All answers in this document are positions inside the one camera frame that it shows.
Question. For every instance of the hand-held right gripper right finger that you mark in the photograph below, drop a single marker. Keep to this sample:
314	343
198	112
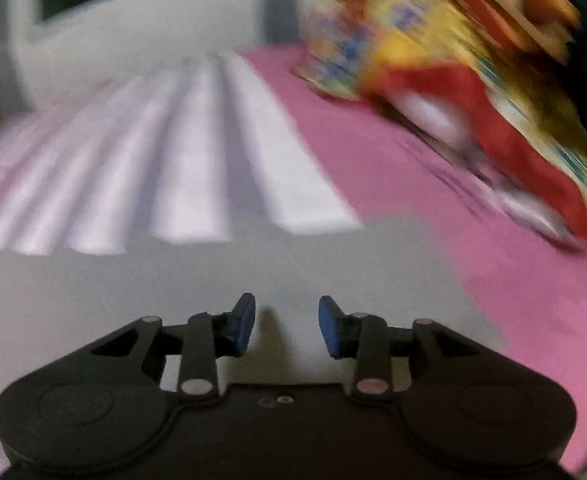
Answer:
327	327

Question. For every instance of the grey pants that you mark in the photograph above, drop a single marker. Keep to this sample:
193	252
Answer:
283	270

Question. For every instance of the pink striped bed sheet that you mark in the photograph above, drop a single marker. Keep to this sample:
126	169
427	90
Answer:
363	160

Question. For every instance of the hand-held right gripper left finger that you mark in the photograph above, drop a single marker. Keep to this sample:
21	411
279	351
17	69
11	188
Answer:
244	324

